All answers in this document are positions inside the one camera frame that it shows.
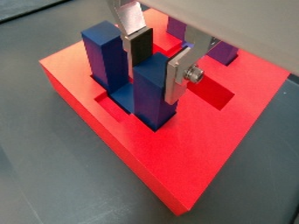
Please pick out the purple U-shaped block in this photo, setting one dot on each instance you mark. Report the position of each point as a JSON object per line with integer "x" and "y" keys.
{"x": 221, "y": 50}

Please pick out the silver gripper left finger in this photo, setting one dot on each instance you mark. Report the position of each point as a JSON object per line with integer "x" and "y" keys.
{"x": 137, "y": 34}

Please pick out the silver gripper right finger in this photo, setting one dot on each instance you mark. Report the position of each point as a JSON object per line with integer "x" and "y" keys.
{"x": 182, "y": 68}

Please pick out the red slotted base block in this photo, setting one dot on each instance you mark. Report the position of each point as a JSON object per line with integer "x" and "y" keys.
{"x": 177, "y": 159}

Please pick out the blue U-shaped block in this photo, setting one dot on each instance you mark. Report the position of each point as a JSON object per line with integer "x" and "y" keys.
{"x": 138, "y": 94}

